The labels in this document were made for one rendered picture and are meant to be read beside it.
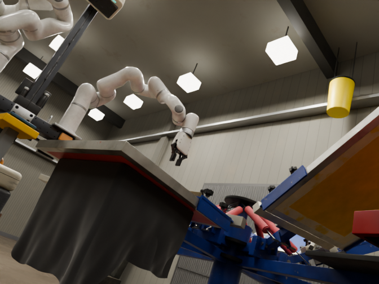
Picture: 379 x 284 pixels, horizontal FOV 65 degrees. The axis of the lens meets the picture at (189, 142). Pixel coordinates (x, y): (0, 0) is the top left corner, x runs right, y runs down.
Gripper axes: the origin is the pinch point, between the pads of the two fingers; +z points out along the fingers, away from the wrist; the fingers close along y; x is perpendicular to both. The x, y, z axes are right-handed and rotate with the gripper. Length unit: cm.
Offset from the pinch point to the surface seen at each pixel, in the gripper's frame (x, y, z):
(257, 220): 19, -69, 4
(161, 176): 25.9, 30.1, 22.5
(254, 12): -171, -226, -460
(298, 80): -134, -416, -439
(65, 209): -1, 43, 45
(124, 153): 26, 50, 24
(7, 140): -13, 69, 31
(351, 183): 75, -39, -12
